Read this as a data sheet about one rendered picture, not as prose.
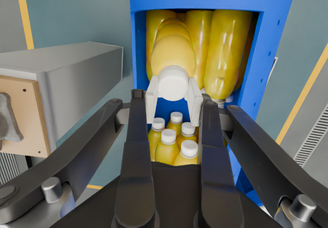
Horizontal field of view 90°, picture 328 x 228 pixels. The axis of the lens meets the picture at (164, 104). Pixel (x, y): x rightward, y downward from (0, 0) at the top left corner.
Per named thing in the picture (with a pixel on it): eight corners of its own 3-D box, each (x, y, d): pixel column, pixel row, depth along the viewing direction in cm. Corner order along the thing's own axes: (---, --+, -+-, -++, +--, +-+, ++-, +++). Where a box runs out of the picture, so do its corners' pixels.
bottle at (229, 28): (251, 12, 33) (231, 98, 40) (214, 11, 35) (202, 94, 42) (256, 7, 27) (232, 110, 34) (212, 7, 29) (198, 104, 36)
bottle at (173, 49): (156, 16, 33) (144, 55, 19) (191, 17, 33) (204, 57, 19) (156, 50, 38) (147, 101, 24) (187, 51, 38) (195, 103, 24)
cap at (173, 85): (158, 67, 20) (157, 74, 19) (189, 68, 20) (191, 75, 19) (158, 92, 23) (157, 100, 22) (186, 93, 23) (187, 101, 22)
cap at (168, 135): (178, 141, 43) (178, 135, 42) (164, 144, 42) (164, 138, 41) (172, 133, 46) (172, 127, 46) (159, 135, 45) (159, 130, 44)
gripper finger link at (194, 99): (194, 97, 14) (203, 97, 14) (189, 76, 21) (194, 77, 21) (191, 126, 16) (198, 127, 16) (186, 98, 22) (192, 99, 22)
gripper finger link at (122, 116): (142, 126, 14) (107, 124, 14) (149, 102, 18) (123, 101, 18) (142, 111, 13) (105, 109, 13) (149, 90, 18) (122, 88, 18)
